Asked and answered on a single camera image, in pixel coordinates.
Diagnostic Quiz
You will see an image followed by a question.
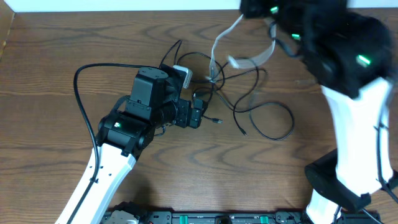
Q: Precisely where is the white usb cable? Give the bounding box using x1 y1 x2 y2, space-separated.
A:
206 13 277 83

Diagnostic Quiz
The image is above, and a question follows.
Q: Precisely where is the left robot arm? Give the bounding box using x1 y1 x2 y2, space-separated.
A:
57 64 208 223

